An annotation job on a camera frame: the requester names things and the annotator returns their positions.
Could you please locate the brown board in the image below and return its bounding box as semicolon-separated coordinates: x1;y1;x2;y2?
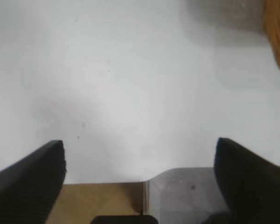
46;182;150;224

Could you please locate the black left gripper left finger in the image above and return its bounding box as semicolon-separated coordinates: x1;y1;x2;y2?
0;140;67;224

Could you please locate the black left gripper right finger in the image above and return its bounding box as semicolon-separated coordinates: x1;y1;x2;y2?
213;137;280;224

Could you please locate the grey metal plate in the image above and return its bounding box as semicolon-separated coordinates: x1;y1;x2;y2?
143;165;280;224

